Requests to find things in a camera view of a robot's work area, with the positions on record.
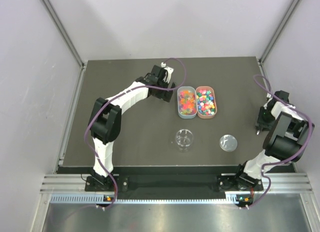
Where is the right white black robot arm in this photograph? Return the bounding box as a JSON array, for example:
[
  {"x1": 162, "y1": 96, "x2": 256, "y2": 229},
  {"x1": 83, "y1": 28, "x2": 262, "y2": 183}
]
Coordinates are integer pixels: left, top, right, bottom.
[{"x1": 233, "y1": 90, "x2": 310, "y2": 190}]

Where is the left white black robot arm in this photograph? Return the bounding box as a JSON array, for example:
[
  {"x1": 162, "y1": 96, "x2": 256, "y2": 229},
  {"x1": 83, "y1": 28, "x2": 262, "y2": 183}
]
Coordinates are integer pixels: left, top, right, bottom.
[{"x1": 84, "y1": 63, "x2": 177, "y2": 191}]

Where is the blue tray of translucent candies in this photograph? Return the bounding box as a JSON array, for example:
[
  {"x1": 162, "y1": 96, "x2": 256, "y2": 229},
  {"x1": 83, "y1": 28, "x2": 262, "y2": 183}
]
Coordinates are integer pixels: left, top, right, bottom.
[{"x1": 177, "y1": 86, "x2": 198, "y2": 119}]

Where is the pink tray of opaque candies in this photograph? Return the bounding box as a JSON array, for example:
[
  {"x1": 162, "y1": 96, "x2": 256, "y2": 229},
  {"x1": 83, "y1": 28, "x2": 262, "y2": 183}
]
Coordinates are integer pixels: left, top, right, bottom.
[{"x1": 195, "y1": 86, "x2": 218, "y2": 119}]

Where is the clear round jar lid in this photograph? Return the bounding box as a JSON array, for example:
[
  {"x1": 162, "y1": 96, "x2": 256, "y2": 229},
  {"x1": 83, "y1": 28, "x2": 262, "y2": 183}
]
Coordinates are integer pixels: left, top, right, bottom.
[{"x1": 219, "y1": 134, "x2": 238, "y2": 152}]

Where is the clear plastic jar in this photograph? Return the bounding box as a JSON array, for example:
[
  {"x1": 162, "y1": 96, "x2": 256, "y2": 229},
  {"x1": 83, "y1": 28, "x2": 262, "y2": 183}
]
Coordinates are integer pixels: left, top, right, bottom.
[{"x1": 174, "y1": 128, "x2": 194, "y2": 152}]

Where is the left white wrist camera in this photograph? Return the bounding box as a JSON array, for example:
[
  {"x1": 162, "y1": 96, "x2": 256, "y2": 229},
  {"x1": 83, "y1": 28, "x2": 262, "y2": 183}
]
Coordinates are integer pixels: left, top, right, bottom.
[{"x1": 160, "y1": 62, "x2": 174, "y2": 84}]

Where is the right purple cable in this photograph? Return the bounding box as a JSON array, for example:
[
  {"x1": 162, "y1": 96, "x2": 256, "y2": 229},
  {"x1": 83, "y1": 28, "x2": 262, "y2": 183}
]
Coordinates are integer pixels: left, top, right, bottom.
[{"x1": 239, "y1": 74, "x2": 316, "y2": 210}]

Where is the purple cable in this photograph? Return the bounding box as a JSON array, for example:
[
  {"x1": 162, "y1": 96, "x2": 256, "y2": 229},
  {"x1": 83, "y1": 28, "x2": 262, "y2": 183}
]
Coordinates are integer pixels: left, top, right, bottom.
[
  {"x1": 239, "y1": 74, "x2": 316, "y2": 210},
  {"x1": 49, "y1": 57, "x2": 188, "y2": 218}
]

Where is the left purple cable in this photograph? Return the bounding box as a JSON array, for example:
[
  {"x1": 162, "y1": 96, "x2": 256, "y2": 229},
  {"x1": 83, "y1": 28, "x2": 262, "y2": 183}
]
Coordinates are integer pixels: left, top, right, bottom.
[{"x1": 49, "y1": 57, "x2": 188, "y2": 218}]

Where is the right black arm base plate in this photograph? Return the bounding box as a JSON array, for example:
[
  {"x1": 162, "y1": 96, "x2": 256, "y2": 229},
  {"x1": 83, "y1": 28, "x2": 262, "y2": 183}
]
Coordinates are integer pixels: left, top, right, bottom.
[{"x1": 217, "y1": 174, "x2": 264, "y2": 192}]

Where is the slotted grey cable duct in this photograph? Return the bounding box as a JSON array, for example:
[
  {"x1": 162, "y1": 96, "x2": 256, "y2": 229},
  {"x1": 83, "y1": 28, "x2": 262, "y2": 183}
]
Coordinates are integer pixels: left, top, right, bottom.
[{"x1": 50, "y1": 193, "x2": 253, "y2": 205}]

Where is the left aluminium corner post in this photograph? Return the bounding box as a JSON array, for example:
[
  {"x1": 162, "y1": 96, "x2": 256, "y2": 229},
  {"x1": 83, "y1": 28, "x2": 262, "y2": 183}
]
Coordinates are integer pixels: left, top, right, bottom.
[{"x1": 40, "y1": 0, "x2": 85, "y2": 69}]

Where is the aluminium corner post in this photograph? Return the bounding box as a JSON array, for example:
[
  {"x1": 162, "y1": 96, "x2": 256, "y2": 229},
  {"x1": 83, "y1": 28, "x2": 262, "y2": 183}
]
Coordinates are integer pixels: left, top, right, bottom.
[
  {"x1": 40, "y1": 0, "x2": 85, "y2": 69},
  {"x1": 258, "y1": 0, "x2": 302, "y2": 66}
]

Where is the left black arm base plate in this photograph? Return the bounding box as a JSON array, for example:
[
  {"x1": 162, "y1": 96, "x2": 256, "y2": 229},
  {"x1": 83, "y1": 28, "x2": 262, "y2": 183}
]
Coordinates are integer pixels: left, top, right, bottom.
[{"x1": 84, "y1": 176, "x2": 129, "y2": 192}]

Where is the right aluminium corner post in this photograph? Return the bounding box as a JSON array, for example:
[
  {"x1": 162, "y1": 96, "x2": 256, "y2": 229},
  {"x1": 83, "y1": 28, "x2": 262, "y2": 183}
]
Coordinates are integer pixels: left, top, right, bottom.
[{"x1": 258, "y1": 0, "x2": 302, "y2": 66}]

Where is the aluminium front frame rail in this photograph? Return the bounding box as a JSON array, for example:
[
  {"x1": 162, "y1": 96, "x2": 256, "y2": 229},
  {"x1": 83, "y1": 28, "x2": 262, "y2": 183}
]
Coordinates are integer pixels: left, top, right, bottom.
[{"x1": 40, "y1": 173, "x2": 313, "y2": 194}]

